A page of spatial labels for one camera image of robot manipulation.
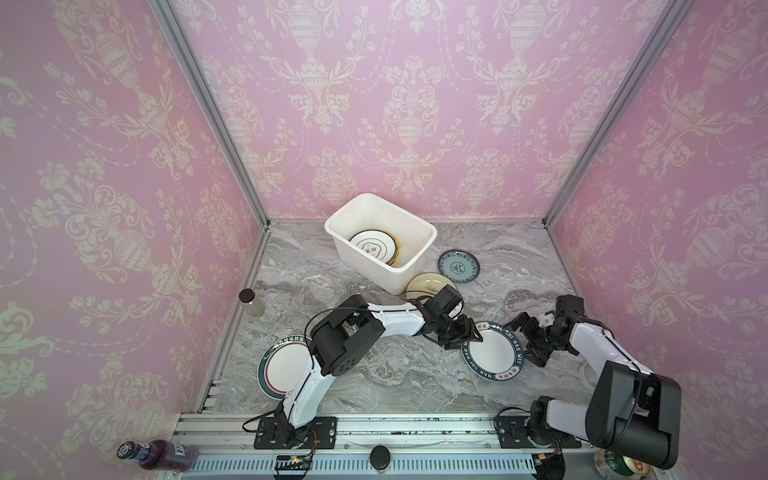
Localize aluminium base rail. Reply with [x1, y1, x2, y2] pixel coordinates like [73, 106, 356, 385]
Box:
[171, 413, 600, 479]

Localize white plate green red rim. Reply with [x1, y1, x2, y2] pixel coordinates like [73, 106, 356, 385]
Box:
[257, 335, 310, 400]

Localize white plate green cloud emblem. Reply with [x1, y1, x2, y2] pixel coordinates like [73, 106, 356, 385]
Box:
[349, 229, 393, 265]

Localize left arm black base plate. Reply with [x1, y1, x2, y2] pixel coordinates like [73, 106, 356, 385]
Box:
[253, 416, 338, 450]

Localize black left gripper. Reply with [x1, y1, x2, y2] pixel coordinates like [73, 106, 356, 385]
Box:
[434, 312, 487, 350]

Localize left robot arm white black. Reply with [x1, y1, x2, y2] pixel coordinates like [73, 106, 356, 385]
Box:
[273, 286, 483, 448]

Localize yellow scalloped dotted plate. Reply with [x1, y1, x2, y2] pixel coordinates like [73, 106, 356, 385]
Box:
[387, 235, 400, 266]

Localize small jar black lid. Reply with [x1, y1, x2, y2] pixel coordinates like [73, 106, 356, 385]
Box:
[238, 288, 266, 318]

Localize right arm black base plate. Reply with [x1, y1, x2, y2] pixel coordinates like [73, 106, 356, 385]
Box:
[493, 412, 582, 449]

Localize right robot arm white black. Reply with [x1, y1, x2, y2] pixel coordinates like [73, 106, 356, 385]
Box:
[508, 295, 682, 470]

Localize white plate green lettered rim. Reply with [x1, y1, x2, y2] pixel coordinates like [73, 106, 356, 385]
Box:
[460, 322, 524, 382]

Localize black round knob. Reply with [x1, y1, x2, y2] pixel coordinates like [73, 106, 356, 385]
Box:
[369, 445, 392, 473]

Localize cream plate with plant drawing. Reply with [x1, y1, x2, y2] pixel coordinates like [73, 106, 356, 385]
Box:
[404, 272, 457, 300]

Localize blue floral small plate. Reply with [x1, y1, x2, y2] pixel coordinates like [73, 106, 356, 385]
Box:
[437, 249, 480, 283]

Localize green beer can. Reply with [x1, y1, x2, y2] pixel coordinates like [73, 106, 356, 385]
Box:
[594, 450, 653, 480]

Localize white plastic bin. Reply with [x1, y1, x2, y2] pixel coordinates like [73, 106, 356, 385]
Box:
[324, 193, 437, 295]

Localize purple drink bottle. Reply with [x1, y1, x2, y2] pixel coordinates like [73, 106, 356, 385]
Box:
[116, 440, 198, 472]

